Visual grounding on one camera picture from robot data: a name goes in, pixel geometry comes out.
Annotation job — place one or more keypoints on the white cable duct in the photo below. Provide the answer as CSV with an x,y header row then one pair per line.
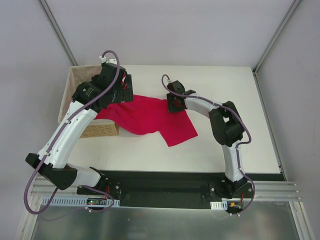
x,y
67,201
219,205

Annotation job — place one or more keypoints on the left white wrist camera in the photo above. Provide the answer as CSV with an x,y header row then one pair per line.
x,y
104,60

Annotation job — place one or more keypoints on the left aluminium frame post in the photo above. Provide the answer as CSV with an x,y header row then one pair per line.
x,y
58,32

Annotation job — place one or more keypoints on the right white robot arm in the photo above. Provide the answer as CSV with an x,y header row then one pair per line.
x,y
227,129

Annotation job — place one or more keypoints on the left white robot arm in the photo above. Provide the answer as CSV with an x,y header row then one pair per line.
x,y
52,160

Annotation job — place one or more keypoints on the right white cable duct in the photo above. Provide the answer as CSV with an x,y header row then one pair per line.
x,y
219,205

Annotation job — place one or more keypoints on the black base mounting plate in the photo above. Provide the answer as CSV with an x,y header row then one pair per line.
x,y
177,190

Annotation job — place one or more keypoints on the magenta t shirt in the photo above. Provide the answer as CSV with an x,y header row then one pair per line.
x,y
148,115

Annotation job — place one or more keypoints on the right aluminium frame post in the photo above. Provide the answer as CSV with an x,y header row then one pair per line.
x,y
276,35

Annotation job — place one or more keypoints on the left white cable duct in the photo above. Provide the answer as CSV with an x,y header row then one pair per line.
x,y
67,201

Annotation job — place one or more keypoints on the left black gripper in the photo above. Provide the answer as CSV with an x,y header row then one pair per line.
x,y
124,92

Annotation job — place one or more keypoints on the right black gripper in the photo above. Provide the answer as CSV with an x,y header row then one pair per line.
x,y
173,103

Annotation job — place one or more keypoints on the aluminium frame post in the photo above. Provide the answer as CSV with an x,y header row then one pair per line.
x,y
58,32
276,35

